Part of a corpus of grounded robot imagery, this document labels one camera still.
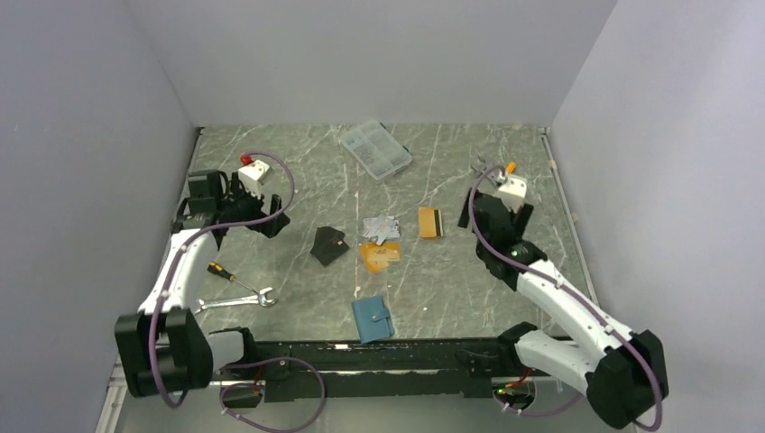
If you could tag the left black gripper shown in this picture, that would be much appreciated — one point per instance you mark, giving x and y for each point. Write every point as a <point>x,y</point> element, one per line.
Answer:
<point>237,188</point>

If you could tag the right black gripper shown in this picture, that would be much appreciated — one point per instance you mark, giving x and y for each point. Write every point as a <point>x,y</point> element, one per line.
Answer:
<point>520,219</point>

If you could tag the orange credit card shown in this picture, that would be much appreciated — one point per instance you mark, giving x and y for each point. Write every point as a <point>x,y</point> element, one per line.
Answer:
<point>430,223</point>

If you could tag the silver credit card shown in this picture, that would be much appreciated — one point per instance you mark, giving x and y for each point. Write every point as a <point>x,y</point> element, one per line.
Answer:
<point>381,229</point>

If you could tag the blue card holder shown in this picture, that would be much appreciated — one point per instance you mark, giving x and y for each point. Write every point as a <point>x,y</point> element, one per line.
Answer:
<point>372,318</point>

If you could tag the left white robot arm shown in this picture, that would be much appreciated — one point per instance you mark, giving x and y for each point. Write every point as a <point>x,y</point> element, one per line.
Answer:
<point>161,346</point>

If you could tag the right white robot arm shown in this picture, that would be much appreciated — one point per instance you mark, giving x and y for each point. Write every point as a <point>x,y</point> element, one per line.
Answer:
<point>621,373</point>

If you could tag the black leather card pouch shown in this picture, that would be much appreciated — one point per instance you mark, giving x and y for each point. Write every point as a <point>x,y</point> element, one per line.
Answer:
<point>329,244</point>

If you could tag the gold credit card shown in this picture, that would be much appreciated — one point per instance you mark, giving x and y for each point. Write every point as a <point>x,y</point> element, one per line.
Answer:
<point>371,265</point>
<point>388,252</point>

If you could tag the black yellow screwdriver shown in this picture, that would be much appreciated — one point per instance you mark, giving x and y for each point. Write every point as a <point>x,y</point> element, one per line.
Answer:
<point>219,271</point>

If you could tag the silver open-end wrench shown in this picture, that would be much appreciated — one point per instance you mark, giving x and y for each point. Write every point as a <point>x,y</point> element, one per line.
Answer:
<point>259,298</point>

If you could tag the clear plastic organizer box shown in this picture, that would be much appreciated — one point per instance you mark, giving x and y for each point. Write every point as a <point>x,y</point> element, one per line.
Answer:
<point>380,154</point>

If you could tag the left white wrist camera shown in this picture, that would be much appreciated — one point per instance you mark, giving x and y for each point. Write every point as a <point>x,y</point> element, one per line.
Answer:
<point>253,175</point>

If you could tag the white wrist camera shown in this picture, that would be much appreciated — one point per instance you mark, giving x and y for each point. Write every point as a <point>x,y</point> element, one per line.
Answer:
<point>512,192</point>
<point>253,175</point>

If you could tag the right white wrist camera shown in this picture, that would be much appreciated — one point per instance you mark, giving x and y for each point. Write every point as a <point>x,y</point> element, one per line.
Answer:
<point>512,192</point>

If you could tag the red handled adjustable wrench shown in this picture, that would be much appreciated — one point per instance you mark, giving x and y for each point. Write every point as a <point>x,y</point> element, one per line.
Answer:
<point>480,165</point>

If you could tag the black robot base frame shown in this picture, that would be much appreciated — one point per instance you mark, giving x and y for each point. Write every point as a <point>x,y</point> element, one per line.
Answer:
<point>470,367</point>

